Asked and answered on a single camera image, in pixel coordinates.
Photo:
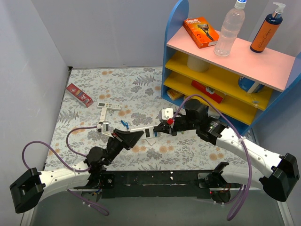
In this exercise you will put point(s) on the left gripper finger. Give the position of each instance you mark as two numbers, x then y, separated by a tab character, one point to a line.
131	139
122	134

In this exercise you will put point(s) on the clear plastic water bottle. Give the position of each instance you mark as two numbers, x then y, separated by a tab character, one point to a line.
230	29

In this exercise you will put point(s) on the floral table mat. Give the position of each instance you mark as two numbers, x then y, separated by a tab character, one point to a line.
138	91

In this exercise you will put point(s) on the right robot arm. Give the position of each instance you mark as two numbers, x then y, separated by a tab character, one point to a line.
276	174

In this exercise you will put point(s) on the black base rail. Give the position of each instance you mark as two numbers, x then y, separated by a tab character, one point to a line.
157	183

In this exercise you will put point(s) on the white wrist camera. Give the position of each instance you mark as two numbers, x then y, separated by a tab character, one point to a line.
166	115
103	127

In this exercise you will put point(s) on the red toothpaste box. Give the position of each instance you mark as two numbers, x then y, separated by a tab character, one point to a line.
79	95

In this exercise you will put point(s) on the blue white container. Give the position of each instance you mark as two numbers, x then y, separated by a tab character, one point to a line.
249	86

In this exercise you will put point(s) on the blue pink yellow shelf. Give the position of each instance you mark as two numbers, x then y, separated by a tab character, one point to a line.
278	72

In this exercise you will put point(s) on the white red remote control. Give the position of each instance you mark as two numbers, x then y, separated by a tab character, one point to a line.
148	132

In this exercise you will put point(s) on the white battery cover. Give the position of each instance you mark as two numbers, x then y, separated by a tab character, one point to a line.
151	141

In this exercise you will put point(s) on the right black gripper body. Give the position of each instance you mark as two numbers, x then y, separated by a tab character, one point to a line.
171	127

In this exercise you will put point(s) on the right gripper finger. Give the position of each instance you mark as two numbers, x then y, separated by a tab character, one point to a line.
163	125
166	130

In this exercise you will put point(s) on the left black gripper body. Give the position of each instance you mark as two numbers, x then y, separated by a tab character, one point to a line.
118	137

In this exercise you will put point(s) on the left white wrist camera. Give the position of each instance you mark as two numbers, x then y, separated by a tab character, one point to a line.
103	127

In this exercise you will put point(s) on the orange pump bottle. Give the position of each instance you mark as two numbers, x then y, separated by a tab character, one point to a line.
268	29

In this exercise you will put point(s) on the slim white black remote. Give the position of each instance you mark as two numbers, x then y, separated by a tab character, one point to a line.
103	115

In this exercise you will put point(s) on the red box on shelf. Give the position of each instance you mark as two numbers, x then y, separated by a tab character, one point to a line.
212	93

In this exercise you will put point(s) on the white air conditioner remote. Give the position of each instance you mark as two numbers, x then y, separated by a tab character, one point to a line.
109	106

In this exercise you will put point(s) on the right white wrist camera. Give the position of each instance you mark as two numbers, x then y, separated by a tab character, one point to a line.
166	115

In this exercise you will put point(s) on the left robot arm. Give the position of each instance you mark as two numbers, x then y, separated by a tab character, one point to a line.
34	186

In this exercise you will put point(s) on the white paper roll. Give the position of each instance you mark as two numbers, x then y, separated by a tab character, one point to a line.
197	65

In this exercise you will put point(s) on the orange razor box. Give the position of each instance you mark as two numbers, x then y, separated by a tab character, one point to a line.
201	32

